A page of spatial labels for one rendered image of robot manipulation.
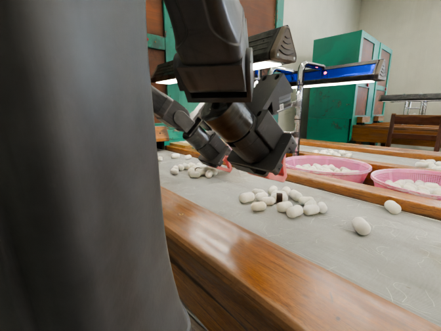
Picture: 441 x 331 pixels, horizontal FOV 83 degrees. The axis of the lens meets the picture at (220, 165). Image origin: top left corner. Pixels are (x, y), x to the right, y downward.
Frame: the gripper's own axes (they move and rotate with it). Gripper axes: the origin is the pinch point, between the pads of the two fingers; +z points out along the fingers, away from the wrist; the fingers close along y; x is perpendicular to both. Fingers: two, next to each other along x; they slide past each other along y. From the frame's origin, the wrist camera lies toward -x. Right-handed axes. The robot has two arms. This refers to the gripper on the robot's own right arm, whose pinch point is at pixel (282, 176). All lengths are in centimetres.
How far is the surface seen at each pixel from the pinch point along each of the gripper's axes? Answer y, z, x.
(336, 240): -10.9, 4.9, 6.0
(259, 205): 4.0, 3.1, 5.7
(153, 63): 89, -7, -36
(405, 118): 50, 194, -167
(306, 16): 194, 141, -298
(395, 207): -13.3, 17.2, -6.3
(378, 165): 2, 45, -30
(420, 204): -16.3, 19.5, -9.1
